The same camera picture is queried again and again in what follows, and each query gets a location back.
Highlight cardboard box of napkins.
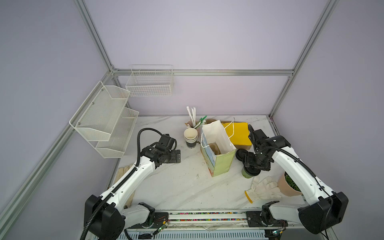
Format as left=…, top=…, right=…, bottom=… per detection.
left=223, top=121, right=253, bottom=151

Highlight yellow napkin stack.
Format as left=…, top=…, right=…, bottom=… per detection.
left=223, top=122, right=253, bottom=147

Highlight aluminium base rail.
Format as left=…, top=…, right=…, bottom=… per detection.
left=82, top=208, right=334, bottom=232

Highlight white wire basket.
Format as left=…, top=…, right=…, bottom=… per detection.
left=126, top=65, right=174, bottom=97

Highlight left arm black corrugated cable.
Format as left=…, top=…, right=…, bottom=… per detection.
left=79, top=128, right=164, bottom=240

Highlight pink utensil holder cup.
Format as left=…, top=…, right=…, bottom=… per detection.
left=185, top=121, right=199, bottom=129

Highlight white work glove right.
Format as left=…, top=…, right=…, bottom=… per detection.
left=245, top=176, right=283, bottom=204

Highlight stack of black paper cups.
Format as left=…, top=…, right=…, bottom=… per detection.
left=184, top=128, right=199, bottom=148

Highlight green paper cup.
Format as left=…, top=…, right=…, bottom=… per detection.
left=242, top=166, right=261, bottom=179

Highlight brown pulp cup carriers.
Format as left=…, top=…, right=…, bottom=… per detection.
left=206, top=119, right=216, bottom=124

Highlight single brown pulp cup carrier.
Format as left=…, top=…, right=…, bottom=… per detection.
left=209, top=143, right=221, bottom=155

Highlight stack of black cup lids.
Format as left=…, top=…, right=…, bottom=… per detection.
left=235, top=149, right=249, bottom=163

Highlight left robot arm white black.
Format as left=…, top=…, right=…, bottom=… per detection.
left=80, top=134, right=181, bottom=240

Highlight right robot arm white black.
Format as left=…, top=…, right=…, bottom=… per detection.
left=236, top=125, right=349, bottom=234

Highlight white two-tier mesh shelf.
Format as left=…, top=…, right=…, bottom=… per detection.
left=69, top=82, right=139, bottom=159

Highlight white and green paper bag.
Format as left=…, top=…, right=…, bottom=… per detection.
left=201, top=120, right=236, bottom=177

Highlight tan bowl with green plant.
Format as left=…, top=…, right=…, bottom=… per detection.
left=278, top=172, right=302, bottom=197

